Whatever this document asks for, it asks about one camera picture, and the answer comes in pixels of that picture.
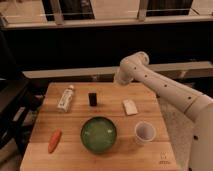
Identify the white paper cup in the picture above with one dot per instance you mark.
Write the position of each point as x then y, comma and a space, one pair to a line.
144, 132

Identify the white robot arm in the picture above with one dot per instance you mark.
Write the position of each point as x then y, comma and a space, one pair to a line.
197, 106

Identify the green bowl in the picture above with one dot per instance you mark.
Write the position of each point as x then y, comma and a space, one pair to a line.
98, 134

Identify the white plastic bottle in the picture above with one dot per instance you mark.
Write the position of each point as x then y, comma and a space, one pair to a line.
66, 98

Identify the black upright eraser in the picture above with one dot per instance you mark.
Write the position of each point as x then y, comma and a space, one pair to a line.
92, 99

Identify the orange carrot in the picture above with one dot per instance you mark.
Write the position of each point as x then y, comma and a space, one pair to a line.
54, 140

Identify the dark side shelf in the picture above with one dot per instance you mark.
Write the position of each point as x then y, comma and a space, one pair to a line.
16, 100

